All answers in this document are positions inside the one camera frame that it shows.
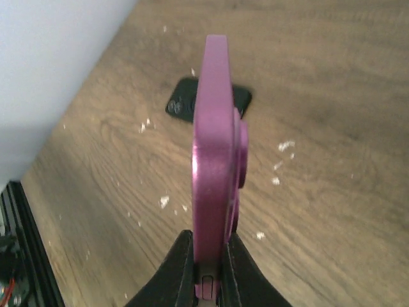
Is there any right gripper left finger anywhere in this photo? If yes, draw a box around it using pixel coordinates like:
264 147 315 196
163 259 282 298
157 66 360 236
126 230 195 307

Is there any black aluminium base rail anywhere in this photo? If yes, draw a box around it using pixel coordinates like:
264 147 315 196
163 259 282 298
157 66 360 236
1 182 65 307

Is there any black phone case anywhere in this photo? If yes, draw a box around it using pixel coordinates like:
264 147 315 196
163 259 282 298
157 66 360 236
165 77 252 123

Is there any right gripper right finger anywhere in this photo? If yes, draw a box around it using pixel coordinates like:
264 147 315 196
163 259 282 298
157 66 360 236
219 233 291 307

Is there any magenta phone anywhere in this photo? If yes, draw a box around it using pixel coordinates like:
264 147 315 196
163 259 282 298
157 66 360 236
192 35 249 301

